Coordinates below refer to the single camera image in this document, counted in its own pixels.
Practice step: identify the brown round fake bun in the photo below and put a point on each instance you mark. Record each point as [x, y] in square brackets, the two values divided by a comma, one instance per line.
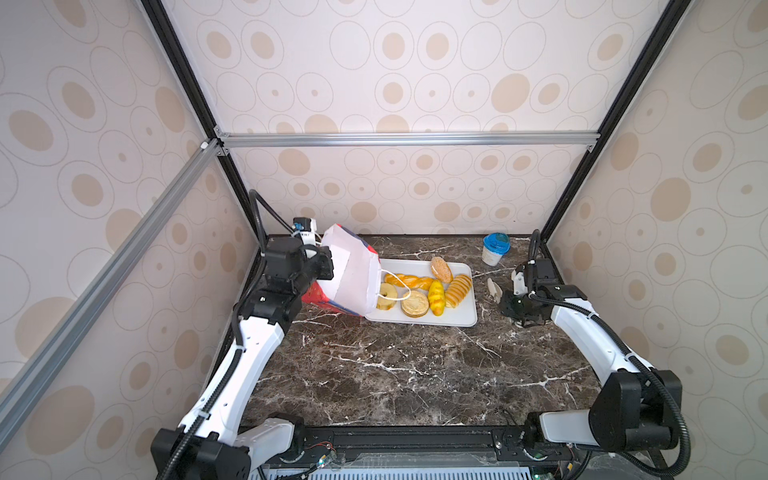
[415, 305]

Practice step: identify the silver aluminium rail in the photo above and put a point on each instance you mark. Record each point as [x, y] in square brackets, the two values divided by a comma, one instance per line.
[408, 139]
[39, 372]

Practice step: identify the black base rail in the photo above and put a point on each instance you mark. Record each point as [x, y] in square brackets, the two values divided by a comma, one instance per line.
[439, 452]

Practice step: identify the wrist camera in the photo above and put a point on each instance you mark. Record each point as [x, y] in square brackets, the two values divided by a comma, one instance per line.
[305, 228]
[519, 284]

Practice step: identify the black corner frame post right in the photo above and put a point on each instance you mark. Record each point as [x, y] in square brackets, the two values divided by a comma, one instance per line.
[652, 48]

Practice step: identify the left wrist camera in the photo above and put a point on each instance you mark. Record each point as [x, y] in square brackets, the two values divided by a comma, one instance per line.
[305, 228]

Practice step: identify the black corner frame post left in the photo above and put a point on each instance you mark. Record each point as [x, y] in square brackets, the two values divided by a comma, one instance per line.
[161, 24]

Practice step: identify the brown oval fake bread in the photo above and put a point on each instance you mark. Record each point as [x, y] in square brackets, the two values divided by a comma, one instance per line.
[441, 270]

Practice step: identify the black corner frame post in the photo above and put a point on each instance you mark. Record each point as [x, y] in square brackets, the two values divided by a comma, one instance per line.
[161, 24]
[652, 48]

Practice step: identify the yellow spiral fake bread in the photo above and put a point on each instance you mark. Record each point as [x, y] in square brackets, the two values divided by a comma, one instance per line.
[457, 290]

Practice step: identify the white cup blue lid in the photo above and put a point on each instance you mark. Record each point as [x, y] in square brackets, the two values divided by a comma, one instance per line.
[495, 246]

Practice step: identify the red paper gift bag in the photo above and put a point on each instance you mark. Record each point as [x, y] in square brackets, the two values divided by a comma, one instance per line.
[357, 275]

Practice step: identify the yellow twisted fake bread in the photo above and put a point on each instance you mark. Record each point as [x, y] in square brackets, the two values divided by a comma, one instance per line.
[409, 281]

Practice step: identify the white cutting board tray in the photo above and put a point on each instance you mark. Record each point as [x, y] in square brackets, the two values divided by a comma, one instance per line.
[463, 316]

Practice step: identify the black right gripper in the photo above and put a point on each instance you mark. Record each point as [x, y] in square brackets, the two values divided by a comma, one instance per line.
[506, 305]

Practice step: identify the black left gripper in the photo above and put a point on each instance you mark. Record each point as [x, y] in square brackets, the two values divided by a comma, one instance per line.
[323, 256]

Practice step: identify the yellow ring fake bread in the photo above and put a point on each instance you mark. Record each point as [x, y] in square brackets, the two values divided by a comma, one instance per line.
[387, 297]

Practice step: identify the yellow knotted fake bread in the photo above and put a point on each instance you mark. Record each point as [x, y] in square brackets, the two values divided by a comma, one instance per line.
[436, 298]

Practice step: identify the silver aluminium rail left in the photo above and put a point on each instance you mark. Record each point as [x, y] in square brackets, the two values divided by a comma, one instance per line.
[39, 372]

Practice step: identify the silver aluminium rail back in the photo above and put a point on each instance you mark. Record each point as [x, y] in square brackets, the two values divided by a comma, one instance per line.
[408, 139]

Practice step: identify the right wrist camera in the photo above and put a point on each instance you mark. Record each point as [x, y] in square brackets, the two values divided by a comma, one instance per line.
[519, 284]

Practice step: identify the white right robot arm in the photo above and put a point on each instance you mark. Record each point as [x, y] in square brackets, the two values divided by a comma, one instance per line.
[637, 413]

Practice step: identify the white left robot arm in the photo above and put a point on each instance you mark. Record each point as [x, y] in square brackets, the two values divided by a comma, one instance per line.
[207, 443]

